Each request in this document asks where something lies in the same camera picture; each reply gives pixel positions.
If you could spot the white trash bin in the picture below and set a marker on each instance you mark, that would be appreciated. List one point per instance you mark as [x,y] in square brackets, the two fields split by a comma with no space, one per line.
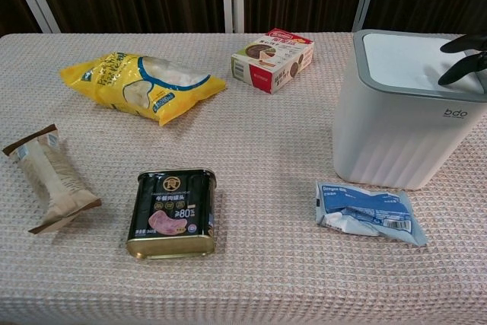
[395,131]

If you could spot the beige waffle-weave tablecloth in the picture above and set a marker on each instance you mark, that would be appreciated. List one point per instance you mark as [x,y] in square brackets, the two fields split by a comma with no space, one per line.
[243,233]

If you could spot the black luncheon meat tin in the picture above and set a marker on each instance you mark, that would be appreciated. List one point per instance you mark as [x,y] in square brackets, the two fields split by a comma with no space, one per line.
[171,214]

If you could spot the red white cake mix box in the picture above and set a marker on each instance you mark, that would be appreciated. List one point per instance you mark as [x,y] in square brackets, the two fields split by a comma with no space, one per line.
[272,62]

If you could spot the beige brown snack wrapper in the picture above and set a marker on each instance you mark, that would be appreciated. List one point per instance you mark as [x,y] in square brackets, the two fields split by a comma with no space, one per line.
[49,180]

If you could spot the yellow frozen dumpling bag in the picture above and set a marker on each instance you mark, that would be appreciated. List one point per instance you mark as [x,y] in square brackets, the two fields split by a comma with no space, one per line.
[141,85]

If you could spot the blue white plastic packet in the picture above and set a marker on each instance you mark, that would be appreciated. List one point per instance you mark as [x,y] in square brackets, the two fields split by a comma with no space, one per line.
[365,211]

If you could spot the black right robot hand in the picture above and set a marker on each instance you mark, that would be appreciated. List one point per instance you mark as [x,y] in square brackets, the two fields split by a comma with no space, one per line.
[462,66]

